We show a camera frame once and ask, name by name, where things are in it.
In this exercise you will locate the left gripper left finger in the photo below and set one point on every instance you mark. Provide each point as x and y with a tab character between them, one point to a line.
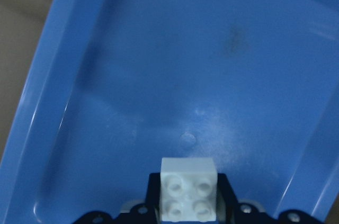
145	212

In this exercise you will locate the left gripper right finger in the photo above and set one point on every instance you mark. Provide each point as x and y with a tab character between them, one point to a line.
230	210

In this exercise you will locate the white block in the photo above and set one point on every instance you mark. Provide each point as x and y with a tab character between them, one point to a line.
188	190

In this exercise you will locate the blue plastic tray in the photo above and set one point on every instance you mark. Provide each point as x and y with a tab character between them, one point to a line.
116	85

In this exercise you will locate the brown paper table cover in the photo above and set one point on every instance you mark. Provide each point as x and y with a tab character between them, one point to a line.
22	22

